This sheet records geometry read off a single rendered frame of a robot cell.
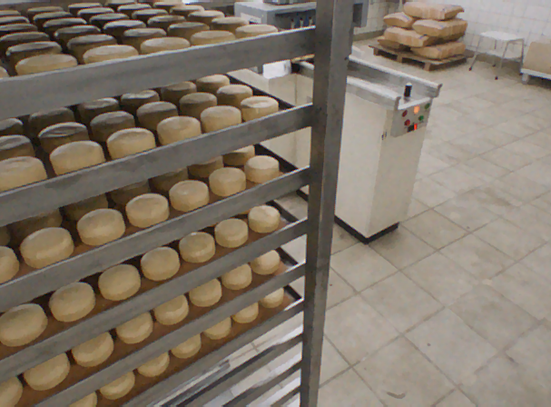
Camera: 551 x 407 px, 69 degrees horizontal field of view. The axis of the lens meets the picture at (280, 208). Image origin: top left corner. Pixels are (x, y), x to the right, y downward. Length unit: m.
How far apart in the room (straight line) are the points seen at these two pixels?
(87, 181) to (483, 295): 2.08
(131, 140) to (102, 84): 0.09
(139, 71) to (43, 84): 0.08
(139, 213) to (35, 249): 0.11
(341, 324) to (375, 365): 0.24
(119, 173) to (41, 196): 0.07
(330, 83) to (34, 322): 0.44
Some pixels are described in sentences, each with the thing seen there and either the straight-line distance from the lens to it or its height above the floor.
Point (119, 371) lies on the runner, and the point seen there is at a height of 1.05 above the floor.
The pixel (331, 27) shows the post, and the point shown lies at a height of 1.43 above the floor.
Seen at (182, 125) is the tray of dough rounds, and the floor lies 1.33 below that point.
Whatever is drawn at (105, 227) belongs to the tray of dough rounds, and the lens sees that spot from 0.49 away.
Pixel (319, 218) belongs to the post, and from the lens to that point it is 0.58.
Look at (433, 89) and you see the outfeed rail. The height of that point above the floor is 0.88.
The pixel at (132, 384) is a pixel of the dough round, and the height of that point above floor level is 0.96.
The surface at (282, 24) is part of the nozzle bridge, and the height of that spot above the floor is 1.09.
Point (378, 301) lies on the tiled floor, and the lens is 2.09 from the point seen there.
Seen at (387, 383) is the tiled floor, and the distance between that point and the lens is 1.82.
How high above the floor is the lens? 1.52
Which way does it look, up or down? 35 degrees down
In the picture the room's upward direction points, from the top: straight up
